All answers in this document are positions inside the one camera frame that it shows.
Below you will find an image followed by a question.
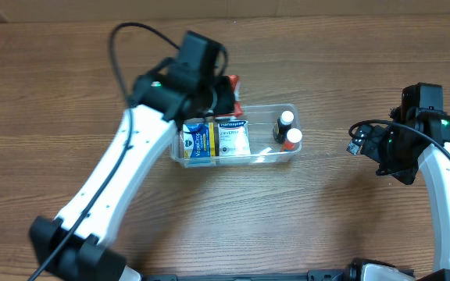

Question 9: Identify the dark bottle white cap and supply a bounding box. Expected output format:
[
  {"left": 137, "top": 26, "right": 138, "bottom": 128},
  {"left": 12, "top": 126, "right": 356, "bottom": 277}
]
[{"left": 273, "top": 111, "right": 295, "bottom": 144}]

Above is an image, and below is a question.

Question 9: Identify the red white small box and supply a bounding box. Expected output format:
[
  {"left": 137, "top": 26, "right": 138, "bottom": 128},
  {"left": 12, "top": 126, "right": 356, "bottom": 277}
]
[{"left": 213, "top": 75, "right": 244, "bottom": 123}]

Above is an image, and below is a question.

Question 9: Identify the blue yellow VapoDrops box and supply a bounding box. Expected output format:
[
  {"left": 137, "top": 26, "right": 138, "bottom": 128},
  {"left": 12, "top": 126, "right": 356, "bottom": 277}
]
[{"left": 180, "top": 123, "right": 216, "bottom": 165}]

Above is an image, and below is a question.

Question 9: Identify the white Hansaplast plaster box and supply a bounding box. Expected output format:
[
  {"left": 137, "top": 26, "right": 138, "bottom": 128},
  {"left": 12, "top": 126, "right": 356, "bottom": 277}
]
[{"left": 218, "top": 120, "right": 251, "bottom": 156}]

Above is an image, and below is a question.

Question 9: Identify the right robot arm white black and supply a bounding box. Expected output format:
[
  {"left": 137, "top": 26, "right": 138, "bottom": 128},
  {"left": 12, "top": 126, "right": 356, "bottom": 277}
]
[{"left": 347, "top": 107, "right": 450, "bottom": 280}]

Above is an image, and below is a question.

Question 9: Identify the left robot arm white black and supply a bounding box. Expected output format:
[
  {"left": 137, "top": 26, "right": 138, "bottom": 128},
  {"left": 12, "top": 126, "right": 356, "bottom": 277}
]
[{"left": 29, "top": 58, "right": 240, "bottom": 281}]

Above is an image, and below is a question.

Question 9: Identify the orange bottle white cap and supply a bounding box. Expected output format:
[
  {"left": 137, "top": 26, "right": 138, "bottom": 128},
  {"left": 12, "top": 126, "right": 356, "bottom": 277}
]
[{"left": 280, "top": 128, "right": 302, "bottom": 152}]

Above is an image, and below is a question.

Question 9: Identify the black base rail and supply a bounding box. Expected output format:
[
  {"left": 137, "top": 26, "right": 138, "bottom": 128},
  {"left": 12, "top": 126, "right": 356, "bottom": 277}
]
[{"left": 141, "top": 265, "right": 363, "bottom": 281}]

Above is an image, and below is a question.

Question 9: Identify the clear plastic container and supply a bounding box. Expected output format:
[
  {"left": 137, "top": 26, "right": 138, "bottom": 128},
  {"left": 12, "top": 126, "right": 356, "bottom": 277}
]
[{"left": 170, "top": 104, "right": 302, "bottom": 168}]

